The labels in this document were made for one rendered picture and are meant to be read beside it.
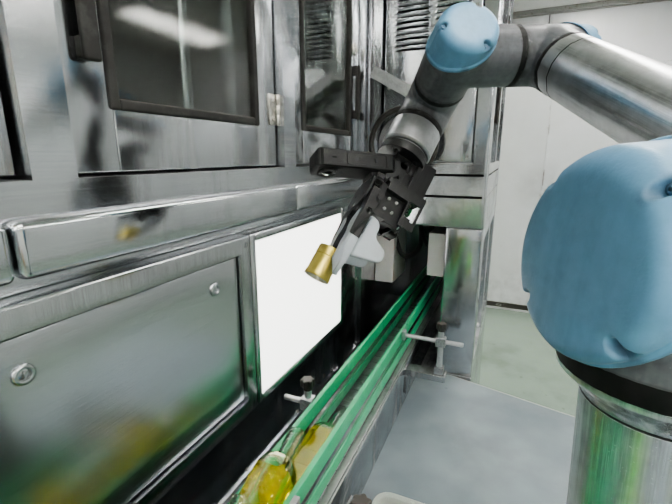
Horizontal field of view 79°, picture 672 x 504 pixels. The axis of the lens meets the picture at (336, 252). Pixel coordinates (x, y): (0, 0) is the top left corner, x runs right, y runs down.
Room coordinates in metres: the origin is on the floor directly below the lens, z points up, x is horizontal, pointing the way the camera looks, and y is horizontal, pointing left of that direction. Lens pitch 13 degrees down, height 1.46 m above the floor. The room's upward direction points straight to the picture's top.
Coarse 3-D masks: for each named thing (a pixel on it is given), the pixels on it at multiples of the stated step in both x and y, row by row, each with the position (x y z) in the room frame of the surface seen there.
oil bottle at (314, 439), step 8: (320, 424) 0.70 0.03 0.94; (328, 424) 0.71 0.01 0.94; (312, 432) 0.68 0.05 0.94; (320, 432) 0.68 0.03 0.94; (328, 432) 0.68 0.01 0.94; (304, 440) 0.66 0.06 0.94; (312, 440) 0.66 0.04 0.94; (320, 440) 0.66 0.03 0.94; (304, 448) 0.64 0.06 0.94; (312, 448) 0.64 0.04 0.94; (296, 456) 0.62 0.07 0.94; (304, 456) 0.62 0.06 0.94; (312, 456) 0.62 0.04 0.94; (296, 464) 0.60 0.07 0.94; (304, 464) 0.60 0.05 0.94; (296, 472) 0.58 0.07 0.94; (296, 480) 0.56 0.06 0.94
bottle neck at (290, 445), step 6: (294, 426) 0.60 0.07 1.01; (288, 432) 0.59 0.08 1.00; (294, 432) 0.59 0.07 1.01; (300, 432) 0.59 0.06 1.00; (288, 438) 0.58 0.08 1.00; (294, 438) 0.58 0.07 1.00; (300, 438) 0.58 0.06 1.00; (282, 444) 0.57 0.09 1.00; (288, 444) 0.57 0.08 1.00; (294, 444) 0.57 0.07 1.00; (300, 444) 0.58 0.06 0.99; (282, 450) 0.56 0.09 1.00; (288, 450) 0.56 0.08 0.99; (294, 450) 0.57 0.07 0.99; (294, 456) 0.56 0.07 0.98
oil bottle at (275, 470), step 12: (264, 456) 0.54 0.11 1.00; (276, 456) 0.54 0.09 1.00; (288, 456) 0.54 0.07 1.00; (264, 468) 0.52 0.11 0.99; (276, 468) 0.52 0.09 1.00; (288, 468) 0.52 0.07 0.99; (252, 480) 0.51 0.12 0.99; (264, 480) 0.51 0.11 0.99; (276, 480) 0.50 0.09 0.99; (288, 480) 0.52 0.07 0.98; (240, 492) 0.49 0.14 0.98; (252, 492) 0.49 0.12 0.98; (264, 492) 0.49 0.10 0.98; (276, 492) 0.49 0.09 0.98; (288, 492) 0.52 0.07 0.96
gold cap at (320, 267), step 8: (320, 248) 0.52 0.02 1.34; (328, 248) 0.51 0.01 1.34; (320, 256) 0.51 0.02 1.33; (328, 256) 0.51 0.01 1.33; (312, 264) 0.51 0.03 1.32; (320, 264) 0.50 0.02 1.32; (328, 264) 0.50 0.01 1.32; (312, 272) 0.50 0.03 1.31; (320, 272) 0.50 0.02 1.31; (328, 272) 0.50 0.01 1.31; (320, 280) 0.52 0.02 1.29; (328, 280) 0.50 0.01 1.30
